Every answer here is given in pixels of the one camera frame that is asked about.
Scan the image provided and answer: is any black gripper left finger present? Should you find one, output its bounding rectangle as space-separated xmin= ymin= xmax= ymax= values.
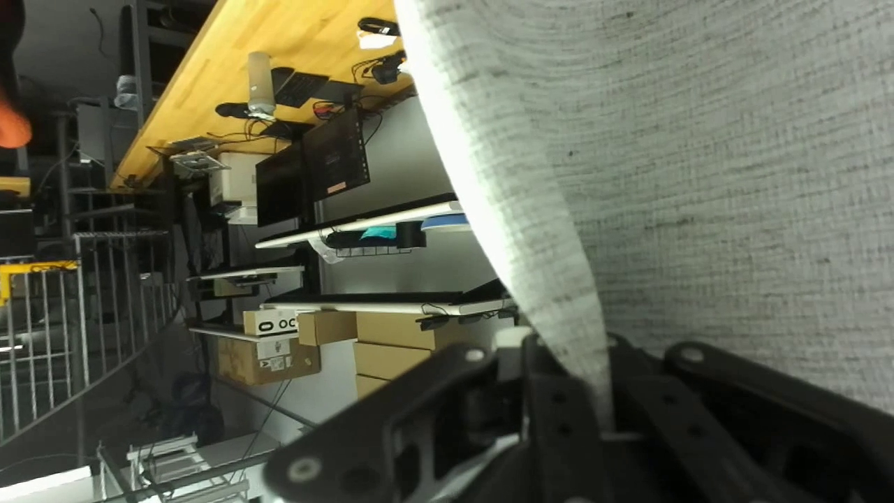
xmin=262 ymin=346 xmax=523 ymax=503

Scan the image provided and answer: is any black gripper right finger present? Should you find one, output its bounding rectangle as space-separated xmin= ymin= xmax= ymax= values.
xmin=611 ymin=337 xmax=894 ymax=503

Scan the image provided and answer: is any white fabric curtain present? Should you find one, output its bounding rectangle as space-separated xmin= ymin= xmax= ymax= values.
xmin=393 ymin=0 xmax=894 ymax=411

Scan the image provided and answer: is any cardboard box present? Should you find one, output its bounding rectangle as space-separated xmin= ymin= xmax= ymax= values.
xmin=214 ymin=337 xmax=322 ymax=386

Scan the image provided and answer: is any wooden desk top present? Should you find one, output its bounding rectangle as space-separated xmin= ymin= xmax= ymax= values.
xmin=108 ymin=0 xmax=410 ymax=190

